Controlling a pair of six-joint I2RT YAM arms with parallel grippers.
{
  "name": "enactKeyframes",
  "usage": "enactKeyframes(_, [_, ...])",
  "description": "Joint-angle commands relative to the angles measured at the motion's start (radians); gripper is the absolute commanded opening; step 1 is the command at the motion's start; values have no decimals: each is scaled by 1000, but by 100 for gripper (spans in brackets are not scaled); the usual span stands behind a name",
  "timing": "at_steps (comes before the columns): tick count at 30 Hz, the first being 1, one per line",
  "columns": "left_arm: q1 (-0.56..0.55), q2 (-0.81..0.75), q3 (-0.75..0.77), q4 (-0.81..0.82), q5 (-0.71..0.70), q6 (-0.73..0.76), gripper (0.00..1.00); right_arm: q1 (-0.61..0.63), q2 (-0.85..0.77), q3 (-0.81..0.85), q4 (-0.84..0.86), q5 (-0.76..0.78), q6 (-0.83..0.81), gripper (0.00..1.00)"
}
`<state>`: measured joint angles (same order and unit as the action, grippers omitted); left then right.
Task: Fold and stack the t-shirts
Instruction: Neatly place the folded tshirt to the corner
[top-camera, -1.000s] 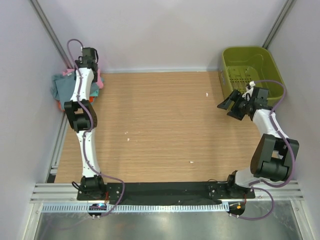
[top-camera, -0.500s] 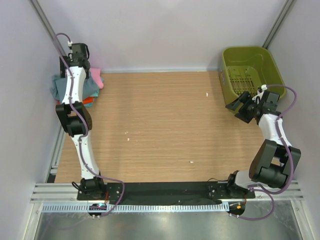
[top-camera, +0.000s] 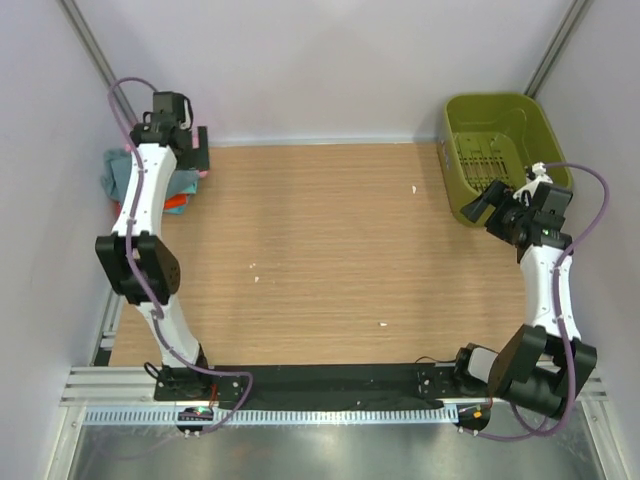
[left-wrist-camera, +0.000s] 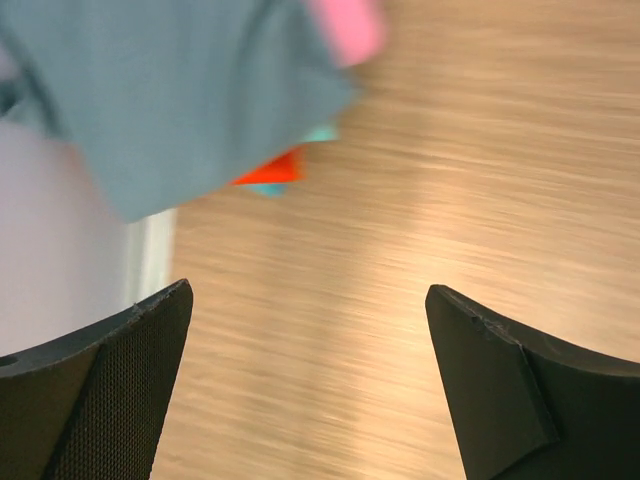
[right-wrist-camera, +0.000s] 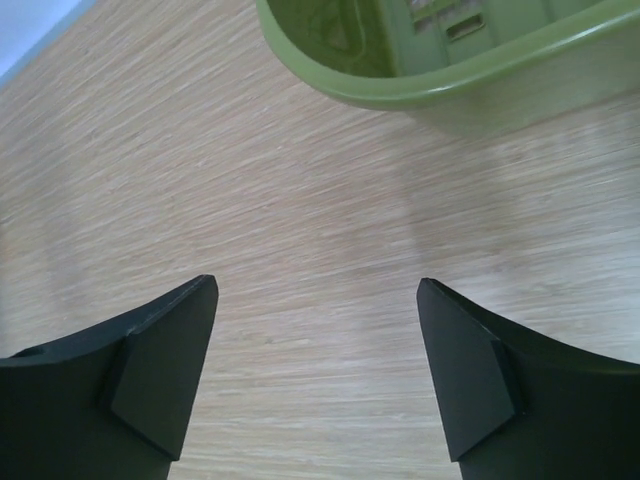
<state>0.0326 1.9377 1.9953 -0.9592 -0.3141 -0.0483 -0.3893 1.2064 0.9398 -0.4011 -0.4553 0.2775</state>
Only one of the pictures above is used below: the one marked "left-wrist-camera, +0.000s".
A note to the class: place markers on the pink folded t-shirt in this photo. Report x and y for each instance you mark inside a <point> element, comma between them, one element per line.
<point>354,29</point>

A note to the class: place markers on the grey-blue t-shirt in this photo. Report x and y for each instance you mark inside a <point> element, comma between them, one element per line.
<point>169,100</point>

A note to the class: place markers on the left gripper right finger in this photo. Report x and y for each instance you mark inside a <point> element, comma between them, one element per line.
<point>527,405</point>

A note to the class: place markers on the turquoise folded t-shirt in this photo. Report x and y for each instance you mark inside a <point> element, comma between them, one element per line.
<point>324,133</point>

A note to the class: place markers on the left aluminium rail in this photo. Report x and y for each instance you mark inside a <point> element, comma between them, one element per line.
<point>150,250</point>

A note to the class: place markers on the orange folded t-shirt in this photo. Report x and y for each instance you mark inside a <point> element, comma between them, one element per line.
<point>285,168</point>

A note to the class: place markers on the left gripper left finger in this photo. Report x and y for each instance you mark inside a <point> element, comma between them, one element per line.
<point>91,405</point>

